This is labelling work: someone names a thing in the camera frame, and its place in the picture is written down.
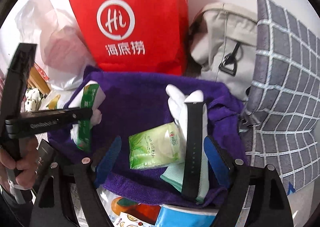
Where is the wooden headboard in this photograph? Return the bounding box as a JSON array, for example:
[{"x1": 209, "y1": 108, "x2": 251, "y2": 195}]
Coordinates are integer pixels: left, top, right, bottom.
[{"x1": 27, "y1": 66, "x2": 51, "y2": 95}]

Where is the white Miniso plastic bag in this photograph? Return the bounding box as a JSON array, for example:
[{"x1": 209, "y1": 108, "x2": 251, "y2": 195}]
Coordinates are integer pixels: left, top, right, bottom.
[{"x1": 1, "y1": 0, "x2": 95, "y2": 91}]

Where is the beige backpack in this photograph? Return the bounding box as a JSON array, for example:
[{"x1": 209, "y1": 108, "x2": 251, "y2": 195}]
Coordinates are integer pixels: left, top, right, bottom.
[{"x1": 190, "y1": 3, "x2": 258, "y2": 102}]

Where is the blue tissue pack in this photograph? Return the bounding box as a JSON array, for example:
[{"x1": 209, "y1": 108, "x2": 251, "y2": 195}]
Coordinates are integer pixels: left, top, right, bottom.
[{"x1": 155, "y1": 205, "x2": 218, "y2": 227}]

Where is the dark green tea box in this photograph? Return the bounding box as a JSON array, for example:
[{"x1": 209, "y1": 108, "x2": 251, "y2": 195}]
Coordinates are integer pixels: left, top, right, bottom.
[{"x1": 34, "y1": 139, "x2": 55, "y2": 190}]

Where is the purple towel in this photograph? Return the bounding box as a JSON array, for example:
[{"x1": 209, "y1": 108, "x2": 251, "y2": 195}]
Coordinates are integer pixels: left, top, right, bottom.
[{"x1": 47, "y1": 65, "x2": 249, "y2": 209}]

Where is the light green soap pack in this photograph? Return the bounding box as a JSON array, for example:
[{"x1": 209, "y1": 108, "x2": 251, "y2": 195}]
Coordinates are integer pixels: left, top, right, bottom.
[{"x1": 129, "y1": 122, "x2": 186, "y2": 170}]

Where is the black watch strap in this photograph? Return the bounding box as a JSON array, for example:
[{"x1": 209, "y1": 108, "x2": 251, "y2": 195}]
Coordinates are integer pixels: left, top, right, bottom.
[{"x1": 180, "y1": 100, "x2": 206, "y2": 199}]

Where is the person left hand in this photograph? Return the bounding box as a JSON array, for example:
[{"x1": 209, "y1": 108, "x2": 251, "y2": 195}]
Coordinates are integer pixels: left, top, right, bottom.
[{"x1": 1, "y1": 136, "x2": 39, "y2": 192}]

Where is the white snack sachet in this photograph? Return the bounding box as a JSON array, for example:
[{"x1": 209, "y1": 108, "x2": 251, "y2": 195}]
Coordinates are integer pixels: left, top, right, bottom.
[{"x1": 113, "y1": 212, "x2": 147, "y2": 227}]

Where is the red Haidilao paper bag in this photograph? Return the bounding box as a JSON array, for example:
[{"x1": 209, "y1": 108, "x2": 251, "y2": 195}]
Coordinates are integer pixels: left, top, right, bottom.
[{"x1": 69, "y1": 0, "x2": 189, "y2": 76}]

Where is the grey checkered cushion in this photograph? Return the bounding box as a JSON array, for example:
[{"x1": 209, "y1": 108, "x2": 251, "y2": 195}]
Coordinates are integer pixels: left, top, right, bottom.
[{"x1": 239, "y1": 0, "x2": 319, "y2": 194}]

